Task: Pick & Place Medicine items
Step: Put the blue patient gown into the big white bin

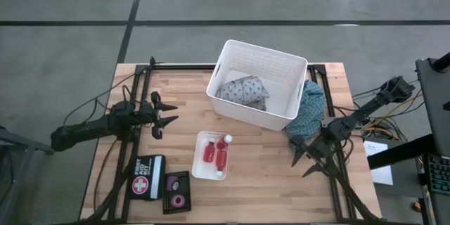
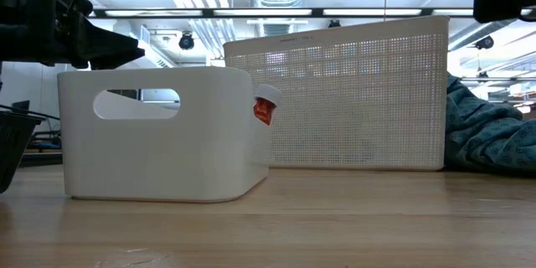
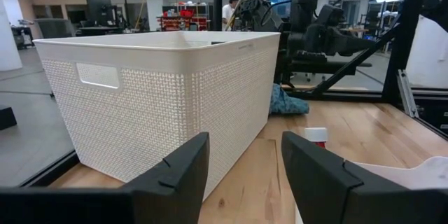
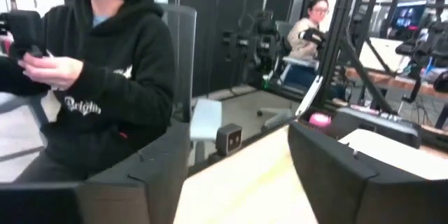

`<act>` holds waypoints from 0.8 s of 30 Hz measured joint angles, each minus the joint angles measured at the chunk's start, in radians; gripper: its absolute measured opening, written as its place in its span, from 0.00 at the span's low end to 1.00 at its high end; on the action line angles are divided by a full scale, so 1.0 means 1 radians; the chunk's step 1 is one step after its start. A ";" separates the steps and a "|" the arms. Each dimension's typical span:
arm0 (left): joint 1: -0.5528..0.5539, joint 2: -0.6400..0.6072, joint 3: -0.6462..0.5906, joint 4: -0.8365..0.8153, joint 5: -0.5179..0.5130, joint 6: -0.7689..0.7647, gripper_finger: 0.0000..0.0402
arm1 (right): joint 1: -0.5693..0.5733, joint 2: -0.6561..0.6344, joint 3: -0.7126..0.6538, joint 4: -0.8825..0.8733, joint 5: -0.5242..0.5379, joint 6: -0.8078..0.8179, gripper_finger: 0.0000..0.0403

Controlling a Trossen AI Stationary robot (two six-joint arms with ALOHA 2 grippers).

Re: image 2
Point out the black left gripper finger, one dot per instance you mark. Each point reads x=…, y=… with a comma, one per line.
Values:
x=109, y=50

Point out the small white plastic bin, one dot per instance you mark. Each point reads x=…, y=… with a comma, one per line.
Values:
x=167, y=155

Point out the red pill bottle white cap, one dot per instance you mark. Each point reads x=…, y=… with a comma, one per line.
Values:
x=264, y=111

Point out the large white perforated basket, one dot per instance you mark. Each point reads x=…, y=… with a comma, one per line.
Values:
x=356, y=104

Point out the teal patterned cloth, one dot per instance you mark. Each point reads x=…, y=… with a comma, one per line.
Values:
x=490, y=138

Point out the black ceiling spotlight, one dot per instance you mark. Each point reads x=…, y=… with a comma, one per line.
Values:
x=334, y=24
x=186, y=42
x=486, y=42

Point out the small black plastic crate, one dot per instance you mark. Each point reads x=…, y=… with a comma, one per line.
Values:
x=12, y=151

